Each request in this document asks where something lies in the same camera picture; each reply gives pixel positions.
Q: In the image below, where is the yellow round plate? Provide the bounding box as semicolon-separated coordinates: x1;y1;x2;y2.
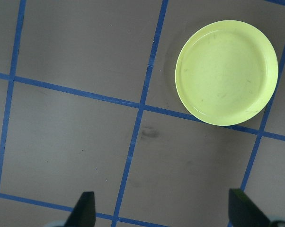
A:
175;20;279;126

